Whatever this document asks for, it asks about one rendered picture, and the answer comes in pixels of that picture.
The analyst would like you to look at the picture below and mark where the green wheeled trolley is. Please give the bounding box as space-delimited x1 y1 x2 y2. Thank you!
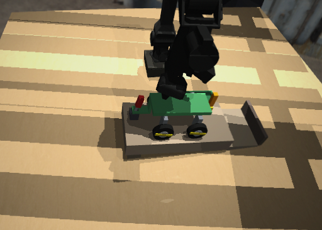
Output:
131 92 212 140

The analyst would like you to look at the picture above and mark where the green tray floor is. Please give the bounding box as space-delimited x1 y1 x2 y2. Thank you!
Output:
206 94 211 102

